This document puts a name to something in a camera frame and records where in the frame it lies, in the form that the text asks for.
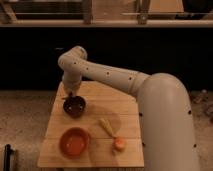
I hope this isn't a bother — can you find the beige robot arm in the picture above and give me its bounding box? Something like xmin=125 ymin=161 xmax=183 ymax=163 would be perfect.
xmin=58 ymin=46 xmax=200 ymax=171

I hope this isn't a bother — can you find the wooden shelf frame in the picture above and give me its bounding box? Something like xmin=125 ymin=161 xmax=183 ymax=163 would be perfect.
xmin=0 ymin=0 xmax=213 ymax=27

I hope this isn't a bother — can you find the orange bowl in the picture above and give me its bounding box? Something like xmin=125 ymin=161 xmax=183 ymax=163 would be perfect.
xmin=59 ymin=127 xmax=90 ymax=158

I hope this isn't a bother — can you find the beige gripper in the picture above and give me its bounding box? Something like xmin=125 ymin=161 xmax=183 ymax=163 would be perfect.
xmin=61 ymin=80 xmax=81 ymax=99

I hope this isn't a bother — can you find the black object at floor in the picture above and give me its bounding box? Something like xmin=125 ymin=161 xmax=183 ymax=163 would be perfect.
xmin=3 ymin=144 xmax=14 ymax=171

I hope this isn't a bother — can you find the dark purple bowl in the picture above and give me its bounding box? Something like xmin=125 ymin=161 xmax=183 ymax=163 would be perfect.
xmin=63 ymin=96 xmax=86 ymax=118

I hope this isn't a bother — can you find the orange pepper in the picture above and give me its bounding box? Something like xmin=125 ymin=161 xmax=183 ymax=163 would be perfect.
xmin=114 ymin=137 xmax=126 ymax=151

